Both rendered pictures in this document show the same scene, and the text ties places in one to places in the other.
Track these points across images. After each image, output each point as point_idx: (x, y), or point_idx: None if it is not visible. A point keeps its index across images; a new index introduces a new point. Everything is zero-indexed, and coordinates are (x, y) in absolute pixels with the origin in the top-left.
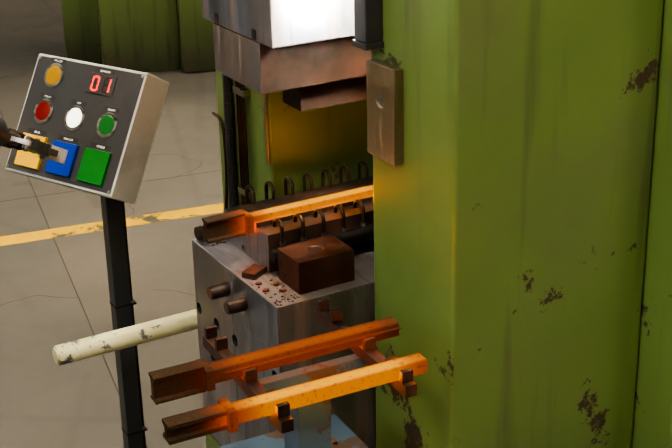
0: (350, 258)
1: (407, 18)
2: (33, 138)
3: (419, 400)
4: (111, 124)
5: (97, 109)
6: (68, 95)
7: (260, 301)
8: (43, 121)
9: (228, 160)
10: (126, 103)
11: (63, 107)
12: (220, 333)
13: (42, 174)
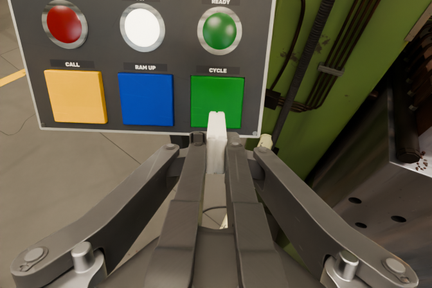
0: None
1: None
2: (360, 234)
3: None
4: (231, 29)
5: (188, 4)
6: None
7: None
8: (76, 44)
9: (315, 41)
10: None
11: (108, 11)
12: (402, 224)
13: (119, 127)
